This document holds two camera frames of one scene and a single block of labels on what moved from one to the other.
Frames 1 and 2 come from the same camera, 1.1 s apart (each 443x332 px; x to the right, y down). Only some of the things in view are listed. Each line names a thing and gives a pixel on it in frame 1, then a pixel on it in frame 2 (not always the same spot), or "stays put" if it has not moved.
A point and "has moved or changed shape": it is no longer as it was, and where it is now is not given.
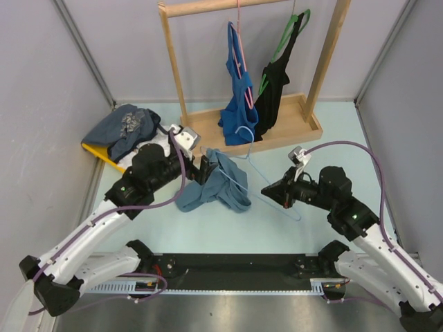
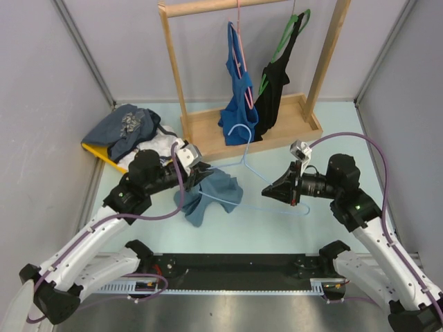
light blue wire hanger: x=246 y=158 → x=243 y=162
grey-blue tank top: x=226 y=183 has moved or changed shape
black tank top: x=268 y=104 stays put
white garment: x=158 y=138 stays put
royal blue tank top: x=240 y=115 stays put
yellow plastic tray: x=103 y=153 stays put
